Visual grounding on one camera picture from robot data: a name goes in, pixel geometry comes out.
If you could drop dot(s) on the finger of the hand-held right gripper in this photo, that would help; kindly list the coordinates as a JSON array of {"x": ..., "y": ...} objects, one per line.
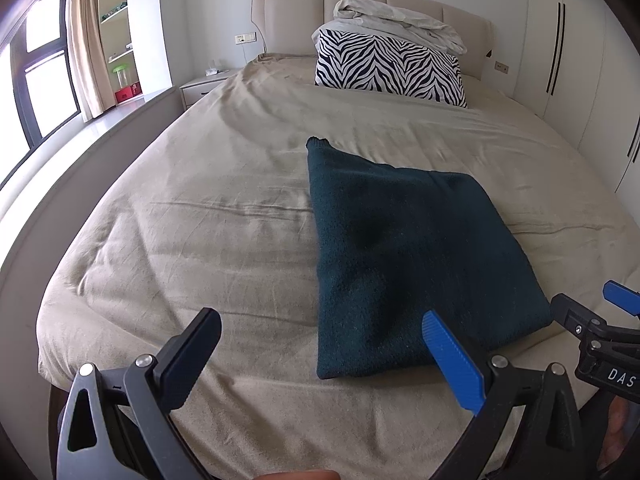
[
  {"x": 622, "y": 297},
  {"x": 577, "y": 317}
]

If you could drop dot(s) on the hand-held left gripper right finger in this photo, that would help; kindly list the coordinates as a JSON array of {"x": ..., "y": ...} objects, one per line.
[{"x": 452, "y": 360}]

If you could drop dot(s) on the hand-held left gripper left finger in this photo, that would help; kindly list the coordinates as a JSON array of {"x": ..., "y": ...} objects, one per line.
[{"x": 187, "y": 355}]

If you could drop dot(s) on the dark green knit sweater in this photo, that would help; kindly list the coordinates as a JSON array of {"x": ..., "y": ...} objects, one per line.
[{"x": 400, "y": 240}]

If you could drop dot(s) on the person's right hand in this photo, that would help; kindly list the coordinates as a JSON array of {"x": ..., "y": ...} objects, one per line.
[{"x": 622, "y": 422}]

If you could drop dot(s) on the person's left hand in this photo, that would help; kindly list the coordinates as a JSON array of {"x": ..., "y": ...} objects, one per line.
[{"x": 297, "y": 475}]

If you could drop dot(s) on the bed with beige sheet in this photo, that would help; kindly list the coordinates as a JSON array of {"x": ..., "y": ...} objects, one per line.
[{"x": 200, "y": 185}]

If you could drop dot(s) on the white window ledge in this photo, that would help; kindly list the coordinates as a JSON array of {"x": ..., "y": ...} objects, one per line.
[{"x": 90, "y": 145}]

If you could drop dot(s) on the white wardrobe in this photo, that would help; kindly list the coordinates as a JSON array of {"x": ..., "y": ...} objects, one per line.
[{"x": 580, "y": 60}]

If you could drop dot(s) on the red box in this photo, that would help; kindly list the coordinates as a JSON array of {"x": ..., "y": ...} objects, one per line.
[{"x": 126, "y": 94}]

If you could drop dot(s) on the white nightstand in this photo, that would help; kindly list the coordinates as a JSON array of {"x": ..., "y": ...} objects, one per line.
[{"x": 200, "y": 85}]

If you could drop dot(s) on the white tissue box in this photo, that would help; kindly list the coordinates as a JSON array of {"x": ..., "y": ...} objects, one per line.
[{"x": 212, "y": 71}]

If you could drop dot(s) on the green lidded jar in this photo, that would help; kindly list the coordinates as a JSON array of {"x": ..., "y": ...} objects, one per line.
[{"x": 120, "y": 76}]

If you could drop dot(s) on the zebra print pillow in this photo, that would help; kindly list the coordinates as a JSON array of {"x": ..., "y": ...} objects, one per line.
[{"x": 390, "y": 62}]

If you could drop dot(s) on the black framed window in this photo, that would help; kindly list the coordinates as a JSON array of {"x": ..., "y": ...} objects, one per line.
[{"x": 45, "y": 70}]

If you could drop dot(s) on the beige curtain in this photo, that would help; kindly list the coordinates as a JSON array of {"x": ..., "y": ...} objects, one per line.
[{"x": 90, "y": 45}]

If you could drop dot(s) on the white shelf unit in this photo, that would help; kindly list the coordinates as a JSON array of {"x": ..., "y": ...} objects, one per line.
[{"x": 116, "y": 20}]

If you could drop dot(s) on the crumpled white duvet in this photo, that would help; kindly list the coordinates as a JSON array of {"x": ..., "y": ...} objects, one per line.
[{"x": 395, "y": 15}]

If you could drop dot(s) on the beige padded headboard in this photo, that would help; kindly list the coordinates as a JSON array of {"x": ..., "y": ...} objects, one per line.
[{"x": 290, "y": 20}]

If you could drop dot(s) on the wall socket panel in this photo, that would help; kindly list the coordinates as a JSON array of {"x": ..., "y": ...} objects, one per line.
[
  {"x": 245, "y": 37},
  {"x": 502, "y": 66}
]

